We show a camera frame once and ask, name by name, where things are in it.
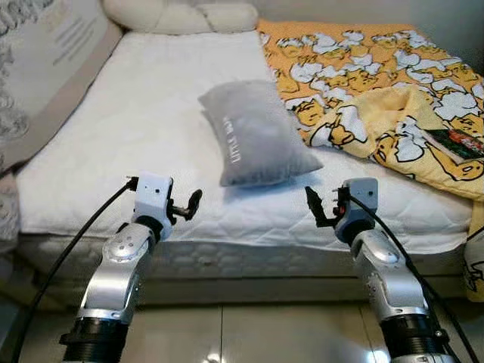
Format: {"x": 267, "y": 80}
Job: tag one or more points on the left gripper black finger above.
{"x": 181, "y": 218}
{"x": 195, "y": 200}

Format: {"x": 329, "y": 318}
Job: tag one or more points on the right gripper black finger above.
{"x": 314, "y": 208}
{"x": 327, "y": 203}

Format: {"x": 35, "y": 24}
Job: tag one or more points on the dark-cover paperback book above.
{"x": 457, "y": 145}

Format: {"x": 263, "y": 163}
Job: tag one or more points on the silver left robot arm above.
{"x": 113, "y": 272}

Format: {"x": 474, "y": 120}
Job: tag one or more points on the grey bed base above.
{"x": 227, "y": 265}

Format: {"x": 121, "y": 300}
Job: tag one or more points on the white quilted mattress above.
{"x": 136, "y": 136}

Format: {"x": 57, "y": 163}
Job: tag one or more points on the yellow egg-print blanket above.
{"x": 363, "y": 68}

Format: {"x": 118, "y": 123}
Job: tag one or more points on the grey patterned pillow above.
{"x": 7, "y": 212}

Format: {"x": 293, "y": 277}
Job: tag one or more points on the small cream pillow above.
{"x": 231, "y": 17}

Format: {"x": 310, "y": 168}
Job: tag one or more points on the large cream pillow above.
{"x": 151, "y": 15}

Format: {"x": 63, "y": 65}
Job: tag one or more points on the beige printed headboard cushion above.
{"x": 60, "y": 53}

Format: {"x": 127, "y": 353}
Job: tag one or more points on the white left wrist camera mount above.
{"x": 153, "y": 195}

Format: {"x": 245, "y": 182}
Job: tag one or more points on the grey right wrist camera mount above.
{"x": 361, "y": 193}

